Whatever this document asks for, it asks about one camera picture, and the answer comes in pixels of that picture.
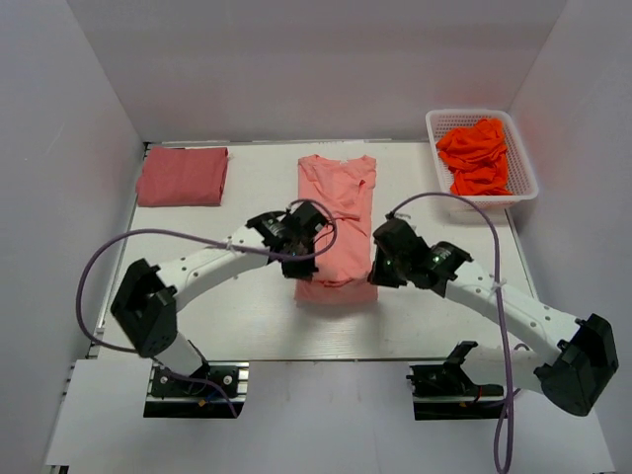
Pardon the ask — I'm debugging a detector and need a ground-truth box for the salmon pink t shirt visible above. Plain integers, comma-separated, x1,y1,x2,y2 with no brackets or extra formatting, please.
294,155,378,305

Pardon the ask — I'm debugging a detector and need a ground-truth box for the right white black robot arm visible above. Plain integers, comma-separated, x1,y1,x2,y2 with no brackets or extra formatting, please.
368,231,618,417

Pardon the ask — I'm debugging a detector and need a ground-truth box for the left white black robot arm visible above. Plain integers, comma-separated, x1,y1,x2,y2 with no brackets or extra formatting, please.
111,204,327,394

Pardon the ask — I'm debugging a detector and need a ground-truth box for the crumpled orange t shirt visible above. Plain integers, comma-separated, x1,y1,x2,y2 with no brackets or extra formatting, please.
435,118,512,197

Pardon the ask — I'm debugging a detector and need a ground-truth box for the white perforated plastic basket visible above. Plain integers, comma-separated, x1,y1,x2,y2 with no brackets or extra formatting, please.
426,109,538,208

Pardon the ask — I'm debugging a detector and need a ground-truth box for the folded dusty red t shirt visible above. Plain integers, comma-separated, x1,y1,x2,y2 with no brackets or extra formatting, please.
135,147,229,207

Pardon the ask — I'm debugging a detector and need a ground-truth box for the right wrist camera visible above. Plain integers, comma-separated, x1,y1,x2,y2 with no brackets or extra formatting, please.
373,217,430,258

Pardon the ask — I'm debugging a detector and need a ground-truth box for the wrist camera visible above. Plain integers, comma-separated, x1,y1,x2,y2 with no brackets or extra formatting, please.
373,217,430,258
281,201,328,241

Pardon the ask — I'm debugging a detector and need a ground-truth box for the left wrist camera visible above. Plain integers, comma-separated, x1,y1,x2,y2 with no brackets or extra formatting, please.
281,201,328,241

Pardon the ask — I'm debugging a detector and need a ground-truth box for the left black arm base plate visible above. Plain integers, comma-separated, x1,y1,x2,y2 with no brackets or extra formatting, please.
143,362,250,420

